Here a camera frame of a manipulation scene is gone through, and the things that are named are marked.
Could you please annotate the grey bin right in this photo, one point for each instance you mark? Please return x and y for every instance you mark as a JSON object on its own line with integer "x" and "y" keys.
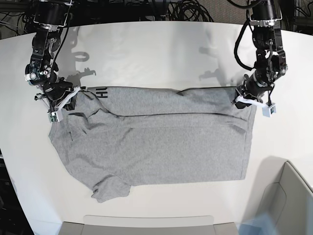
{"x": 290, "y": 203}

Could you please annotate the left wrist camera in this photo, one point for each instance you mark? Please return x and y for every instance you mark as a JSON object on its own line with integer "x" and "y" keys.
{"x": 268, "y": 110}

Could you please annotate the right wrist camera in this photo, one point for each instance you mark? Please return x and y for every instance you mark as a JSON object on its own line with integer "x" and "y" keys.
{"x": 56, "y": 116}

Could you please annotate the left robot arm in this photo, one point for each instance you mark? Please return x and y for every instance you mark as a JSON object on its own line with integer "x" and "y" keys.
{"x": 262, "y": 16}

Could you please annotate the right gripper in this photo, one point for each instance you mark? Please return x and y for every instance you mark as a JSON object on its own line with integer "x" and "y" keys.
{"x": 59, "y": 95}

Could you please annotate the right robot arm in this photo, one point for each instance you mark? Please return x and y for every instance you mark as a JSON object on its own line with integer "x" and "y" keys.
{"x": 52, "y": 19}

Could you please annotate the grey T-shirt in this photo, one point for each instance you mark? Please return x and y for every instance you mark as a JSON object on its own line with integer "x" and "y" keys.
{"x": 117, "y": 138}

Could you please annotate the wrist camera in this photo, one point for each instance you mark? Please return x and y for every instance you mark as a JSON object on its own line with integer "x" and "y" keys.
{"x": 56, "y": 116}
{"x": 268, "y": 110}

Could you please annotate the blue translucent object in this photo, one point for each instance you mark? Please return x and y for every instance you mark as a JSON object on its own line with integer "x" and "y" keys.
{"x": 261, "y": 224}

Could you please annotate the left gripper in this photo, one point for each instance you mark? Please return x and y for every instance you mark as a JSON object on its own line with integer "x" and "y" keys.
{"x": 252, "y": 88}

